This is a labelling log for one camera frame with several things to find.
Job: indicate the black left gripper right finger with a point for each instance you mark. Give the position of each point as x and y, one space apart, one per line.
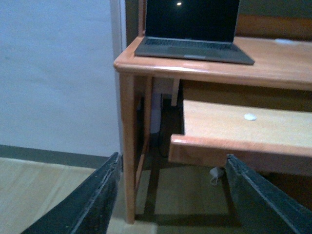
263 208

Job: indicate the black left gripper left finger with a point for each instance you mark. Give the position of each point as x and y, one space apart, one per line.
88 209

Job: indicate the wooden pull-out keyboard tray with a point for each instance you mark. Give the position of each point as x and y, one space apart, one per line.
277 141

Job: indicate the grey object under tray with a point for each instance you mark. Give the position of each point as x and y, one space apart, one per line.
216 174

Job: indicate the white round sticker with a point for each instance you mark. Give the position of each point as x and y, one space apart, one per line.
250 117

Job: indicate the wooden desk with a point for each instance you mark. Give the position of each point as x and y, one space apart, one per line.
280 79

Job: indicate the white patch on desk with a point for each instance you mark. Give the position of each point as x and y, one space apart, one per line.
284 41

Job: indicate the grey open laptop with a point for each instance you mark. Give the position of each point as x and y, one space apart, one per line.
192 29

